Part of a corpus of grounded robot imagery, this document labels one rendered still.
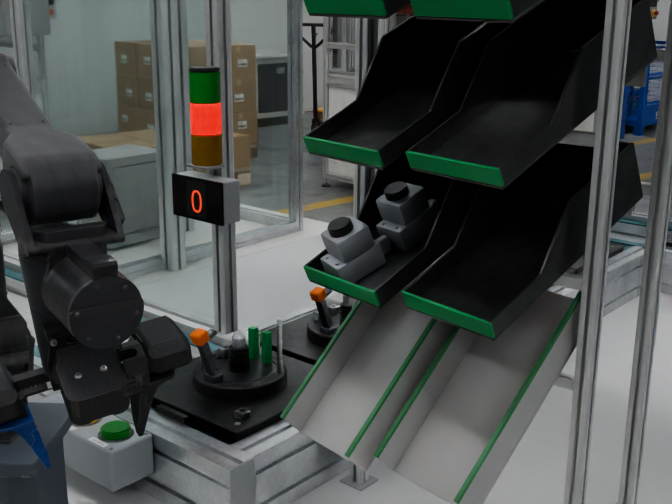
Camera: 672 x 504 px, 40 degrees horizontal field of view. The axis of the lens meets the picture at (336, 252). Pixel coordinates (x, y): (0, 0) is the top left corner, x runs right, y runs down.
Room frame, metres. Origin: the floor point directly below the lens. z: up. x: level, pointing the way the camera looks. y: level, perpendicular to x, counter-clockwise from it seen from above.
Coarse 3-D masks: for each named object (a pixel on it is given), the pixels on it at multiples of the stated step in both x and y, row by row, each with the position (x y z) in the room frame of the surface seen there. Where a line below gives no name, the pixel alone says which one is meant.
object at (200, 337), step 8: (200, 328) 1.21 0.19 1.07; (192, 336) 1.20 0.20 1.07; (200, 336) 1.19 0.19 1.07; (208, 336) 1.20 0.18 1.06; (200, 344) 1.19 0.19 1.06; (208, 344) 1.21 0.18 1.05; (200, 352) 1.21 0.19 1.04; (208, 352) 1.21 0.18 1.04; (208, 360) 1.21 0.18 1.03; (208, 368) 1.21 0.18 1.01; (216, 368) 1.22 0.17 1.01
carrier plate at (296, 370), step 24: (192, 360) 1.34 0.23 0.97; (288, 360) 1.34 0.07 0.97; (168, 384) 1.25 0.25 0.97; (192, 384) 1.25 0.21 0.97; (288, 384) 1.25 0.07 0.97; (192, 408) 1.17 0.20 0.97; (216, 408) 1.17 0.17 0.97; (264, 408) 1.17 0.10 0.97; (216, 432) 1.12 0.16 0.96; (240, 432) 1.10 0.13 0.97
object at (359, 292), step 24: (408, 168) 1.18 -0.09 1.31; (432, 192) 1.18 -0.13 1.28; (456, 192) 1.06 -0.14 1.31; (360, 216) 1.13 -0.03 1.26; (456, 216) 1.06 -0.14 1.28; (432, 240) 1.03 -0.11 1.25; (312, 264) 1.08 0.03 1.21; (384, 264) 1.06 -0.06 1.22; (408, 264) 1.01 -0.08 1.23; (336, 288) 1.04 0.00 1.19; (360, 288) 0.99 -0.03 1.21; (384, 288) 0.99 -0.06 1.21
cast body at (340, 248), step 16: (336, 224) 1.04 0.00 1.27; (352, 224) 1.04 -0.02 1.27; (336, 240) 1.03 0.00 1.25; (352, 240) 1.03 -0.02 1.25; (368, 240) 1.04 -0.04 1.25; (384, 240) 1.07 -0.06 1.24; (336, 256) 1.04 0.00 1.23; (352, 256) 1.03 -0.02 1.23; (368, 256) 1.04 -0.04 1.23; (384, 256) 1.06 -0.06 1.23; (336, 272) 1.03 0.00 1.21; (352, 272) 1.03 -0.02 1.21; (368, 272) 1.05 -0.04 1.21
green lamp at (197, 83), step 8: (192, 72) 1.46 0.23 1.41; (200, 72) 1.45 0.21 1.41; (208, 72) 1.45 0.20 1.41; (216, 72) 1.46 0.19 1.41; (192, 80) 1.46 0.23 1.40; (200, 80) 1.45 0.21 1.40; (208, 80) 1.45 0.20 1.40; (216, 80) 1.46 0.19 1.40; (192, 88) 1.46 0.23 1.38; (200, 88) 1.45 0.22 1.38; (208, 88) 1.45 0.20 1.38; (216, 88) 1.46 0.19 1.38; (192, 96) 1.46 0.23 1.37; (200, 96) 1.45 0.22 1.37; (208, 96) 1.45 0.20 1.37; (216, 96) 1.46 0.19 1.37
